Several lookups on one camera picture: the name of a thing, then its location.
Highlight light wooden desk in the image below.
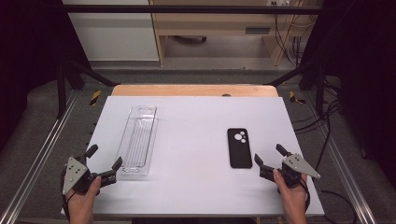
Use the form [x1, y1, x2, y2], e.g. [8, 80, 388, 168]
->
[148, 0, 324, 67]

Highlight person's left hand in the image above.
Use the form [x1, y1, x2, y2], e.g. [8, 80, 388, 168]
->
[66, 175, 103, 216]

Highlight clear plastic tray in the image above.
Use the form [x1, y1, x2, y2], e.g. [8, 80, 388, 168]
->
[115, 105, 160, 178]

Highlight yellow black floor tape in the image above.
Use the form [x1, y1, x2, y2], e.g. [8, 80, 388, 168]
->
[289, 91, 306, 105]
[89, 90, 103, 107]

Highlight white cabinet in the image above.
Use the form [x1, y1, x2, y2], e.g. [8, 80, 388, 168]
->
[62, 0, 160, 62]

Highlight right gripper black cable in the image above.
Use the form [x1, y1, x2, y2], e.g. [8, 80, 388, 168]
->
[299, 177, 312, 214]

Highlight person's right hand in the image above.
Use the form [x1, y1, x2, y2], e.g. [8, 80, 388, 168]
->
[273, 170, 309, 216]

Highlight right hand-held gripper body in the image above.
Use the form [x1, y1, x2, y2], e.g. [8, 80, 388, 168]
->
[274, 153, 322, 189]

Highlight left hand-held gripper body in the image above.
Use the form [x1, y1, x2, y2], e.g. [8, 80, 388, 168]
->
[62, 155, 109, 196]

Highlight black floor cables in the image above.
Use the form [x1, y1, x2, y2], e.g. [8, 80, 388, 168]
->
[291, 77, 360, 224]

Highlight hanging desk cables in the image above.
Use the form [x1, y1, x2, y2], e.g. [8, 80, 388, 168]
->
[273, 13, 314, 67]

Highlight grey desk label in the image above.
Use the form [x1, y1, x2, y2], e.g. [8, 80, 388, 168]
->
[245, 26, 272, 35]

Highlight black phone case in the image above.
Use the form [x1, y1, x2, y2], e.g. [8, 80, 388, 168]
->
[226, 127, 253, 170]

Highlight aluminium floor rail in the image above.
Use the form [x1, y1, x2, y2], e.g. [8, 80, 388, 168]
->
[0, 89, 79, 224]
[302, 91, 378, 224]

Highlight white table board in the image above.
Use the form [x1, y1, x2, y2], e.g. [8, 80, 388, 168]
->
[61, 95, 326, 217]

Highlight black horizontal frame bar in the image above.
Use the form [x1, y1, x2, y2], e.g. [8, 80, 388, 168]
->
[60, 4, 325, 15]

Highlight black metal stand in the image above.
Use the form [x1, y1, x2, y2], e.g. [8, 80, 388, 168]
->
[263, 58, 327, 119]
[55, 59, 120, 119]

